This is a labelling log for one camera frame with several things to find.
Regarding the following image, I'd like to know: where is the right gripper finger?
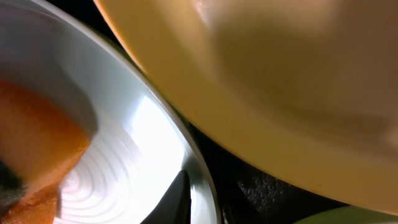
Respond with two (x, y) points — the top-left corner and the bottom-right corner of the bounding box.
(141, 170), (192, 224)

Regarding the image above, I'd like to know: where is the light blue plate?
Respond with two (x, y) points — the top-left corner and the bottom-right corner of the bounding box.
(1, 0), (221, 223)

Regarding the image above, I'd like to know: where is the orange green sponge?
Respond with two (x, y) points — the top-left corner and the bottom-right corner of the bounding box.
(1, 81), (90, 223)

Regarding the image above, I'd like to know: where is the yellow plate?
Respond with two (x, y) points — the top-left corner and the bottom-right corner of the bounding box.
(96, 0), (397, 214)

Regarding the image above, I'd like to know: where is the black round tray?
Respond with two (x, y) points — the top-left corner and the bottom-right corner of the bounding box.
(46, 0), (349, 224)

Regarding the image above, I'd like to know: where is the light green plate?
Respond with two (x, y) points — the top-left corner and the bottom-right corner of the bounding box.
(294, 206), (397, 224)

